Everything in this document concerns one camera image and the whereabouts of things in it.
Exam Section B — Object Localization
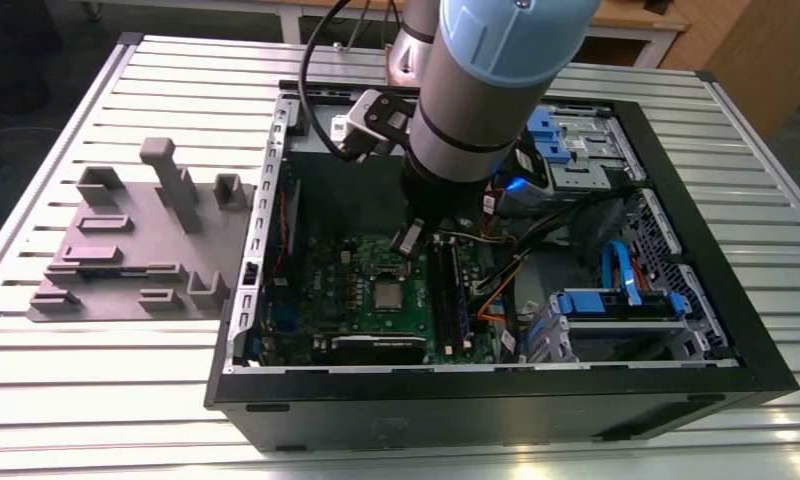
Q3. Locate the black RAM slot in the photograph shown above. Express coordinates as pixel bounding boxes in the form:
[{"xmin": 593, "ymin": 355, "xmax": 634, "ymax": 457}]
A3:
[
  {"xmin": 447, "ymin": 238, "xmax": 474, "ymax": 351},
  {"xmin": 429, "ymin": 238, "xmax": 457, "ymax": 354}
]

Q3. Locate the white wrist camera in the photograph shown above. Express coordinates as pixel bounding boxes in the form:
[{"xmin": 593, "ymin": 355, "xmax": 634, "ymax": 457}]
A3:
[{"xmin": 497, "ymin": 144, "xmax": 557, "ymax": 207}]

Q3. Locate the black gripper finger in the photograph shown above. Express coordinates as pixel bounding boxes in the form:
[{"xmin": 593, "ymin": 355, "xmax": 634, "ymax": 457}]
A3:
[{"xmin": 388, "ymin": 218, "xmax": 443, "ymax": 259}]

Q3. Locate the grey parts rack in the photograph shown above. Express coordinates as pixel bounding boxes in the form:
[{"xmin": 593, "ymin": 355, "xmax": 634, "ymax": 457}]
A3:
[{"xmin": 26, "ymin": 137, "xmax": 259, "ymax": 324}]

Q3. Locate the thick black camera cable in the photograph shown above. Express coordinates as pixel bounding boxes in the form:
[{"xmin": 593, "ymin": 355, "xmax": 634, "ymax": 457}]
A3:
[{"xmin": 298, "ymin": 0, "xmax": 355, "ymax": 159}]

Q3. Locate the blue plastic drive bracket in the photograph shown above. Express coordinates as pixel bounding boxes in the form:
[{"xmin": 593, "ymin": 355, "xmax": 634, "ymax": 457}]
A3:
[{"xmin": 527, "ymin": 107, "xmax": 573, "ymax": 164}]

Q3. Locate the black graphics card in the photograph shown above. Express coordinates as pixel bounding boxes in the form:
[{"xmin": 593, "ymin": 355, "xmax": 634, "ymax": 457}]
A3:
[{"xmin": 312, "ymin": 333, "xmax": 429, "ymax": 365}]

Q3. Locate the thin cable silver plug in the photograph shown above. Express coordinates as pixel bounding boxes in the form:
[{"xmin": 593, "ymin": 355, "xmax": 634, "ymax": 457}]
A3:
[{"xmin": 331, "ymin": 0, "xmax": 374, "ymax": 54}]

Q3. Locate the dark office chair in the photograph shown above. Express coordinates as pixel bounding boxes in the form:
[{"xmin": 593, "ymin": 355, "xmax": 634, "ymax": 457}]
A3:
[{"xmin": 0, "ymin": 0, "xmax": 66, "ymax": 119}]

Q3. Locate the blue flat wire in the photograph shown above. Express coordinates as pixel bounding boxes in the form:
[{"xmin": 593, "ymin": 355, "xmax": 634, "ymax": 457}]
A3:
[{"xmin": 602, "ymin": 239, "xmax": 643, "ymax": 307}]

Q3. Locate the grey power supply unit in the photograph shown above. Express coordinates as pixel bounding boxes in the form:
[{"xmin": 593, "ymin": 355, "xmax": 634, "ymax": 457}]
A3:
[{"xmin": 286, "ymin": 103, "xmax": 415, "ymax": 224}]

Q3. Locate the grey boxy wrist camera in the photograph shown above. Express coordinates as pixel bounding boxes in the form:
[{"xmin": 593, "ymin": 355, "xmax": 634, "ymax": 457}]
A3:
[{"xmin": 338, "ymin": 88, "xmax": 420, "ymax": 165}]

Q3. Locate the wooden desk white frame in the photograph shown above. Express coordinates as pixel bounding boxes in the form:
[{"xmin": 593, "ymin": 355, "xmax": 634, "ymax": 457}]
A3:
[{"xmin": 586, "ymin": 0, "xmax": 694, "ymax": 69}]

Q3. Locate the silver disk bay cage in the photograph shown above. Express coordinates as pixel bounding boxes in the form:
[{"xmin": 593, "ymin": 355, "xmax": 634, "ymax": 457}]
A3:
[{"xmin": 517, "ymin": 288, "xmax": 739, "ymax": 365}]

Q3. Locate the hard disk in blue carrier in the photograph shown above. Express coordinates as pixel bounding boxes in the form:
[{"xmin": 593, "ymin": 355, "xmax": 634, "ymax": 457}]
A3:
[{"xmin": 553, "ymin": 289, "xmax": 686, "ymax": 321}]

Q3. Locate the black cable bundle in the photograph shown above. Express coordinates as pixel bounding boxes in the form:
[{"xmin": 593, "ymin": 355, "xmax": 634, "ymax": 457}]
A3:
[{"xmin": 473, "ymin": 192, "xmax": 633, "ymax": 296}]

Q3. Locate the green motherboard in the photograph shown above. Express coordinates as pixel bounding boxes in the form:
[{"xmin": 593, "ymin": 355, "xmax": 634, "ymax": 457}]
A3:
[{"xmin": 259, "ymin": 219, "xmax": 502, "ymax": 366}]

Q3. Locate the orange wire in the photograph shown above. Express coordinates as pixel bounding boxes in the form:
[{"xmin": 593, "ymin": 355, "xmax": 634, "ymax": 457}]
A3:
[{"xmin": 477, "ymin": 284, "xmax": 510, "ymax": 322}]

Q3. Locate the black PC case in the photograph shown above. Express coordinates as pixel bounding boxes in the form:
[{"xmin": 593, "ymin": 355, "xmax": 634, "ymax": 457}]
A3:
[{"xmin": 203, "ymin": 78, "xmax": 800, "ymax": 454}]

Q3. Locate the CPU socket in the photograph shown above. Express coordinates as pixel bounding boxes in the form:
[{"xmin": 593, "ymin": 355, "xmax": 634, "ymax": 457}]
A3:
[{"xmin": 371, "ymin": 276, "xmax": 412, "ymax": 317}]

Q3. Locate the silver drive cage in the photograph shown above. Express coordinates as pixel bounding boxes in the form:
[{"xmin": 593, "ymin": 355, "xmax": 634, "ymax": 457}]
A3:
[{"xmin": 499, "ymin": 102, "xmax": 649, "ymax": 216}]

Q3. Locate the wooden cabinet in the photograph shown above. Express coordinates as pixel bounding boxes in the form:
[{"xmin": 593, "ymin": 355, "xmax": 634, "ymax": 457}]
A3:
[{"xmin": 663, "ymin": 0, "xmax": 800, "ymax": 136}]

